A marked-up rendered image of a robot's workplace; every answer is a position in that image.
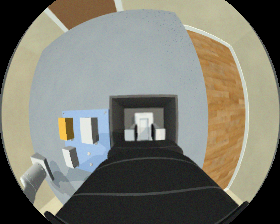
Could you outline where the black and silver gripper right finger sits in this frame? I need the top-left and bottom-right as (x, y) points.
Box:
(151, 123), (165, 140)

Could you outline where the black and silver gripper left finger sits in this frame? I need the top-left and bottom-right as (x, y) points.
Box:
(124, 124), (137, 141)

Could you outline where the small orange block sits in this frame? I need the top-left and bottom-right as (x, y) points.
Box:
(58, 118), (74, 140)

